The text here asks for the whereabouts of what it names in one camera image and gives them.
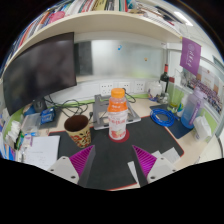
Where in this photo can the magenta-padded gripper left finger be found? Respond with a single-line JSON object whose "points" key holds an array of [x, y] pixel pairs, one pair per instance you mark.
{"points": [[63, 166]]}

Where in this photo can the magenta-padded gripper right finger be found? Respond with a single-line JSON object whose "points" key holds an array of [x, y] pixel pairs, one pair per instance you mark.
{"points": [[161, 167]]}

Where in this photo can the orange-capped drink bottle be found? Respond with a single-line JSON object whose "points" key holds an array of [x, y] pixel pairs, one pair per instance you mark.
{"points": [[117, 120]]}

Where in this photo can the translucent purple water bottle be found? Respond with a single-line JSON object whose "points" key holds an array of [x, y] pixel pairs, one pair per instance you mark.
{"points": [[191, 111]]}

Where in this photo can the small white paper sheet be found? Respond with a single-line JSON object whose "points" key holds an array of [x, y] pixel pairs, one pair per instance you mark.
{"points": [[171, 154]]}

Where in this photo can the large white paper sheet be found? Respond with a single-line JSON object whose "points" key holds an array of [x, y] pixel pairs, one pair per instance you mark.
{"points": [[41, 151]]}

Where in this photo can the floral ceramic cup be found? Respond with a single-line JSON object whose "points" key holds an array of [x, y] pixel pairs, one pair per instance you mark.
{"points": [[80, 135]]}

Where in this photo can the flat round red coaster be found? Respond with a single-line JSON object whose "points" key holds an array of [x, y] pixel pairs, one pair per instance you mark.
{"points": [[127, 136]]}

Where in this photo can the black desk mat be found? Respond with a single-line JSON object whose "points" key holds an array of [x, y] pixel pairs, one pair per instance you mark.
{"points": [[110, 160]]}

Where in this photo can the small blue box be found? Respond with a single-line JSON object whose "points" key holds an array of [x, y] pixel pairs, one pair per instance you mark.
{"points": [[48, 115]]}

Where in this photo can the white tissue pack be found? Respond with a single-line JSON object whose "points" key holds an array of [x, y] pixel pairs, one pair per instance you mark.
{"points": [[202, 128]]}

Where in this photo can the white folded tissue stack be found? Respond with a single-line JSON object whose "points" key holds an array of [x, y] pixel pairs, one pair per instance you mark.
{"points": [[14, 131]]}

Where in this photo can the grey metal laptop stand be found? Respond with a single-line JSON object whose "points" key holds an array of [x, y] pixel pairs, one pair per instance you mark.
{"points": [[100, 116]]}

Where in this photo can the white plastic bottle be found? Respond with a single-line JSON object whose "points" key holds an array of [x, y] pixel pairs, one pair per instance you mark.
{"points": [[182, 106]]}

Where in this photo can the green translucent cup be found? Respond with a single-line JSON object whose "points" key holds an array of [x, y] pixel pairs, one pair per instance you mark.
{"points": [[175, 98]]}

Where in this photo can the white round jar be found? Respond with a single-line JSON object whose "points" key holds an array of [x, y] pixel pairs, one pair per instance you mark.
{"points": [[155, 90]]}

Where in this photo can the dark wine bottle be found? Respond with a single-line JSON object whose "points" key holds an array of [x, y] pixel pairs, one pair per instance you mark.
{"points": [[164, 80]]}

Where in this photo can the group photo poster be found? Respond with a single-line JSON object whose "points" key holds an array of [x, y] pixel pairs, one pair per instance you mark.
{"points": [[208, 88]]}

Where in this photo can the black computer monitor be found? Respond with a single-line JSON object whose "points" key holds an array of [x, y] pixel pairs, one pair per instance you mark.
{"points": [[40, 70]]}

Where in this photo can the purple hanging banner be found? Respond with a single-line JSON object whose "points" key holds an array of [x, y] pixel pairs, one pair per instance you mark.
{"points": [[190, 56]]}

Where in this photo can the white wall sockets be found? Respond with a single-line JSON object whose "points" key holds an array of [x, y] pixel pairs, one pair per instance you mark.
{"points": [[106, 87]]}

